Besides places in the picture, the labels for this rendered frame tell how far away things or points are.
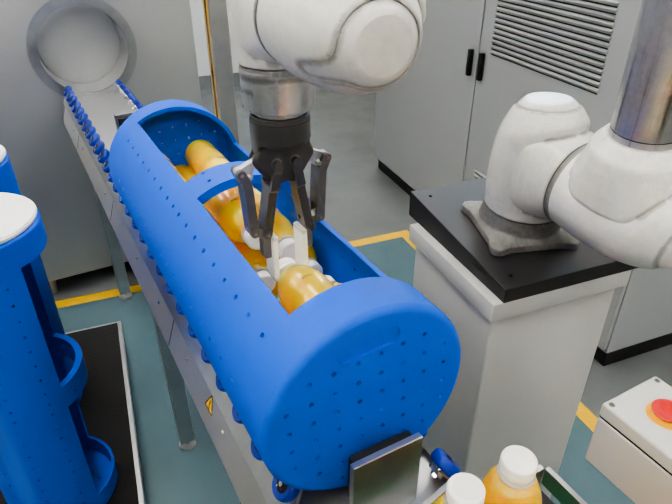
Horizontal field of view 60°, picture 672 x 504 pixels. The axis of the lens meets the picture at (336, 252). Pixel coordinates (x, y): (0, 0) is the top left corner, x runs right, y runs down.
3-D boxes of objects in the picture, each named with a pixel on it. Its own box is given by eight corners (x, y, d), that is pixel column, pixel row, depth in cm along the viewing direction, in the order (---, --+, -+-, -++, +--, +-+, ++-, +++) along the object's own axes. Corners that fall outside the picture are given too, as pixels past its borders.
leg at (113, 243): (130, 292, 277) (103, 170, 244) (133, 298, 273) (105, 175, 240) (118, 295, 275) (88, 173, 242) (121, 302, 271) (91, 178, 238)
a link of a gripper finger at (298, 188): (278, 150, 76) (287, 146, 76) (296, 220, 83) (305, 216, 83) (290, 160, 73) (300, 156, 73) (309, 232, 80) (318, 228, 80)
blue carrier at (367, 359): (238, 196, 149) (220, 86, 133) (457, 432, 84) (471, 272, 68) (126, 229, 138) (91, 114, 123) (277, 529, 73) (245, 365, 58)
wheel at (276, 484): (302, 463, 77) (290, 461, 76) (304, 499, 75) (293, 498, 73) (279, 470, 79) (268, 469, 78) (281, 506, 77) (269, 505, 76)
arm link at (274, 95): (226, 58, 70) (231, 107, 73) (255, 76, 63) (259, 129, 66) (295, 50, 74) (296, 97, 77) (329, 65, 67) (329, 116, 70)
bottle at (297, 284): (332, 382, 70) (269, 302, 84) (381, 358, 73) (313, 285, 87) (327, 338, 66) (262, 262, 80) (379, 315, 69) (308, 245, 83)
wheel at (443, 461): (434, 440, 79) (423, 451, 79) (455, 464, 76) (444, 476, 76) (447, 450, 82) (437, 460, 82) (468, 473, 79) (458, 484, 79)
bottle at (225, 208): (238, 198, 110) (278, 243, 96) (203, 212, 108) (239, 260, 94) (228, 165, 106) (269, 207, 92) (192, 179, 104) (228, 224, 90)
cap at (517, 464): (537, 463, 64) (540, 452, 63) (532, 492, 61) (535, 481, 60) (501, 452, 66) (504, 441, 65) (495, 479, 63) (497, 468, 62)
